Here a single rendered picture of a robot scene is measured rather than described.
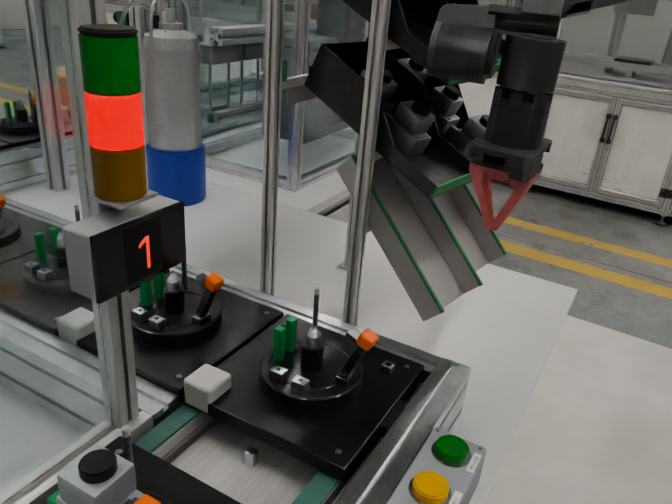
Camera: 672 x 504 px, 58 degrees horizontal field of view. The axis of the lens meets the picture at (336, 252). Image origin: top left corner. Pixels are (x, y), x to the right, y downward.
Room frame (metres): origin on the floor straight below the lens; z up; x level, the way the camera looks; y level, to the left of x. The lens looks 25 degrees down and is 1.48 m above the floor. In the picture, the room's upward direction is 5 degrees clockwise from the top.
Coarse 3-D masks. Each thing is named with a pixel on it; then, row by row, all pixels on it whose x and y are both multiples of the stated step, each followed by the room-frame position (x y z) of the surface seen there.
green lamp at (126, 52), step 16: (80, 48) 0.54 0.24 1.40; (96, 48) 0.53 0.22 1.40; (112, 48) 0.53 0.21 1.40; (128, 48) 0.54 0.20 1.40; (96, 64) 0.53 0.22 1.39; (112, 64) 0.53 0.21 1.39; (128, 64) 0.54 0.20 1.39; (96, 80) 0.53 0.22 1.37; (112, 80) 0.53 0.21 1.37; (128, 80) 0.54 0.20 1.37
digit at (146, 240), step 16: (144, 224) 0.55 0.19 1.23; (160, 224) 0.57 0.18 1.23; (128, 240) 0.53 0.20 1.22; (144, 240) 0.54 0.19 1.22; (160, 240) 0.56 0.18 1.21; (128, 256) 0.53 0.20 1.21; (144, 256) 0.54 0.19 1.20; (160, 256) 0.56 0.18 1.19; (128, 272) 0.52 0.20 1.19; (144, 272) 0.54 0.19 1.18
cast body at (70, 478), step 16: (96, 448) 0.39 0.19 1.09; (80, 464) 0.36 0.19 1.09; (96, 464) 0.37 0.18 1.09; (112, 464) 0.37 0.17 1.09; (128, 464) 0.38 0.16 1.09; (64, 480) 0.36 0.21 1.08; (80, 480) 0.36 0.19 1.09; (96, 480) 0.35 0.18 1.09; (112, 480) 0.36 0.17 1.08; (128, 480) 0.37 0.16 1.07; (64, 496) 0.36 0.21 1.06; (80, 496) 0.35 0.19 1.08; (96, 496) 0.34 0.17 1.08; (112, 496) 0.36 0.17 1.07; (128, 496) 0.37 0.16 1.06
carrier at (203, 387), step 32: (288, 320) 0.70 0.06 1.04; (256, 352) 0.71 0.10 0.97; (288, 352) 0.69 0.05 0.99; (320, 352) 0.66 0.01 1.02; (352, 352) 0.71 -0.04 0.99; (384, 352) 0.74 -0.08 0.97; (192, 384) 0.61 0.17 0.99; (224, 384) 0.62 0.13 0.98; (256, 384) 0.64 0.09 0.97; (288, 384) 0.62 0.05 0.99; (320, 384) 0.63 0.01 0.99; (352, 384) 0.63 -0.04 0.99; (384, 384) 0.67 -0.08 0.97; (224, 416) 0.59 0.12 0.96; (256, 416) 0.58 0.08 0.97; (288, 416) 0.59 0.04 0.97; (320, 416) 0.59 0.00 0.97; (352, 416) 0.60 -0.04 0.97; (384, 416) 0.60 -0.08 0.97; (288, 448) 0.54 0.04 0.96; (320, 448) 0.54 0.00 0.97; (352, 448) 0.54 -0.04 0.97
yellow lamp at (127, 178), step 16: (96, 160) 0.53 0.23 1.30; (112, 160) 0.53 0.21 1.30; (128, 160) 0.54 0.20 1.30; (144, 160) 0.56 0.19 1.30; (96, 176) 0.54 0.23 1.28; (112, 176) 0.53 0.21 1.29; (128, 176) 0.54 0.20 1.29; (144, 176) 0.55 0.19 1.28; (96, 192) 0.54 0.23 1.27; (112, 192) 0.53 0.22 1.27; (128, 192) 0.54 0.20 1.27; (144, 192) 0.55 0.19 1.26
